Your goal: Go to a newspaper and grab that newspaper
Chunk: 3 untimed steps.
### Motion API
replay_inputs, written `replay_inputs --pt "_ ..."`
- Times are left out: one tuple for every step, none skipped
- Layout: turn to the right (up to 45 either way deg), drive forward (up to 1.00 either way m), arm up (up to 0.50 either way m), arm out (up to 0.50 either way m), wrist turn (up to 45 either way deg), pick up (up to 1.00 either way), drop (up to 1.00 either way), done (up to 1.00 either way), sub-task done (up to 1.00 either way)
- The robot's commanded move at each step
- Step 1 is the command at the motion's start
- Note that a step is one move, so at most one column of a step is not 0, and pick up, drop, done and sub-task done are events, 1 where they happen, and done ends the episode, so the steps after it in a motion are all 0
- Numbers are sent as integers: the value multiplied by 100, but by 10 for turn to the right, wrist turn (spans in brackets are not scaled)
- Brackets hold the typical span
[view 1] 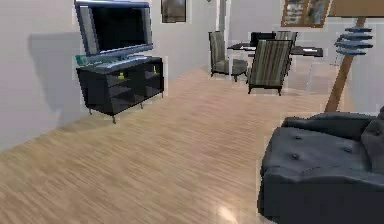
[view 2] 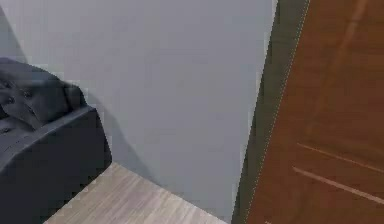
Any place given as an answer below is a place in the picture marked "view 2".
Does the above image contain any brown wooden room door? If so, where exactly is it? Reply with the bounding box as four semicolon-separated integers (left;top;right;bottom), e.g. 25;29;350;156
231;0;384;224

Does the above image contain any dark grey tufted sofa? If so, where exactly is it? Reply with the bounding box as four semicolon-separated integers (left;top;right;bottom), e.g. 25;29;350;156
0;57;113;224

